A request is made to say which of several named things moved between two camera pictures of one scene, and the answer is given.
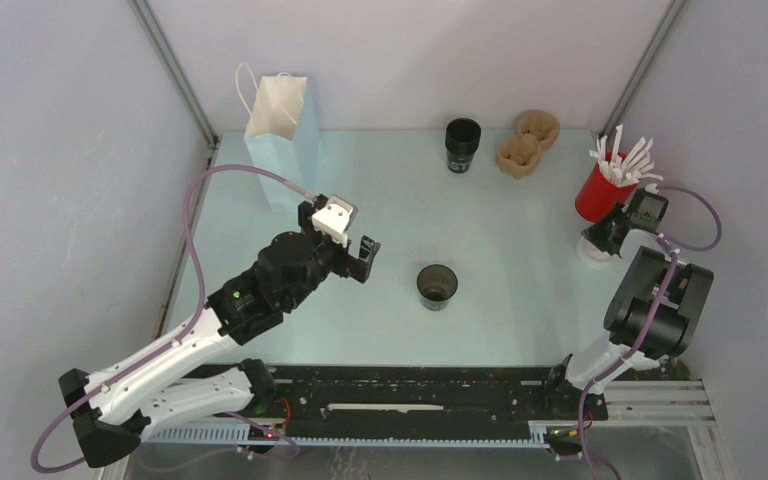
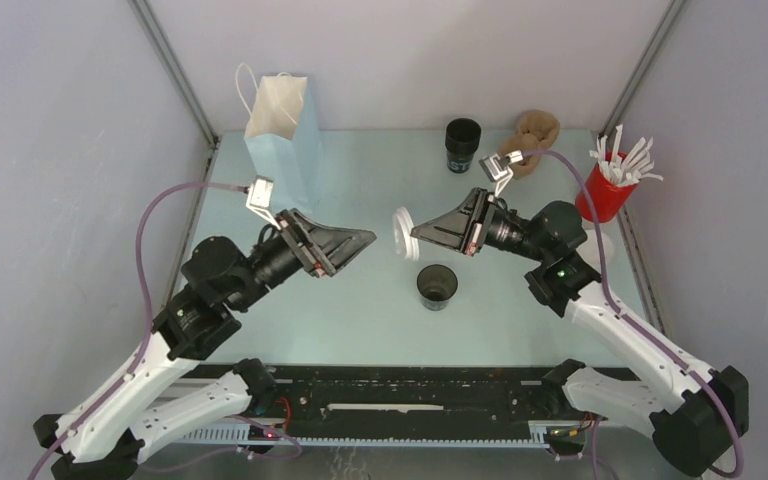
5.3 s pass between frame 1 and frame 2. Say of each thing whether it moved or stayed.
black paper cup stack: stayed
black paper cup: stayed
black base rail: stayed
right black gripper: moved
